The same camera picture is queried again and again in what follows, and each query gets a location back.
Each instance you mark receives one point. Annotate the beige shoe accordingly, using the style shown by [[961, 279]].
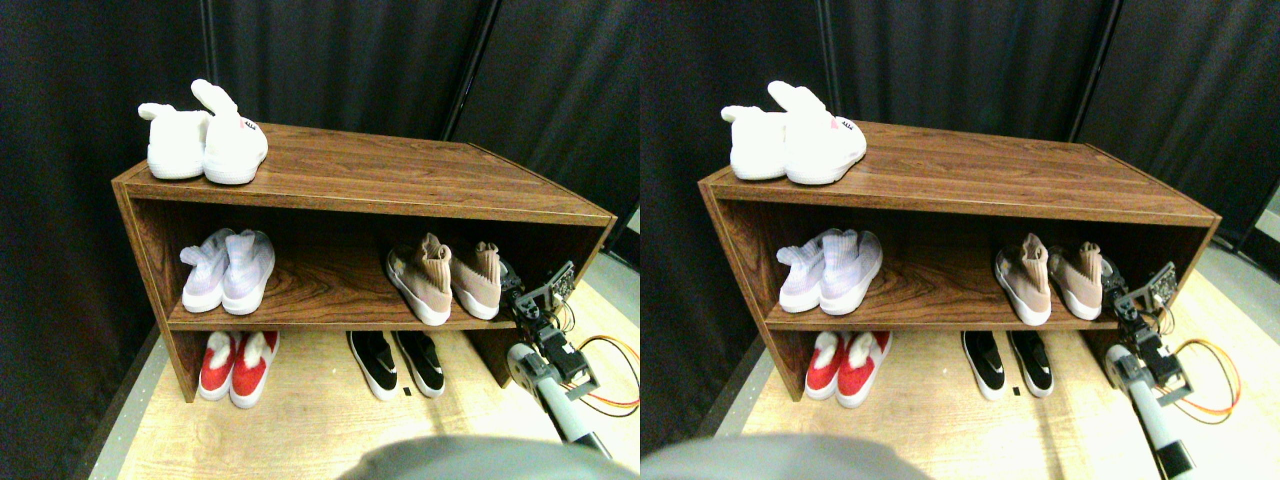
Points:
[[477, 288], [1025, 288], [1075, 288], [422, 288]]

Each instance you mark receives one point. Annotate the black shoe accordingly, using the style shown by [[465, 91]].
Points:
[[422, 366], [985, 368], [373, 368], [1033, 366]]

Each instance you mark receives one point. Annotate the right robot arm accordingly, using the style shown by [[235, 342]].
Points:
[[1155, 400], [560, 385]]

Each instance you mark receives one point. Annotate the brown shoe rack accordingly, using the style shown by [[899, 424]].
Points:
[[950, 170], [400, 170]]

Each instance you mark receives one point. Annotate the curtain stand pole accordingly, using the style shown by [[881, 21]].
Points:
[[1095, 70], [470, 70], [829, 45], [211, 45]]

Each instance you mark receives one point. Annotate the red shoe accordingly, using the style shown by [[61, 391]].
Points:
[[825, 372], [217, 372], [862, 375], [252, 375]]

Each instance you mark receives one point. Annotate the lilac shoe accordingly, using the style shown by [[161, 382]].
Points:
[[802, 282], [204, 282], [250, 280], [852, 280]]

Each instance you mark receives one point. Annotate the white shoe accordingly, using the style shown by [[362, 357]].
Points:
[[235, 148], [175, 145], [757, 145], [825, 148]]

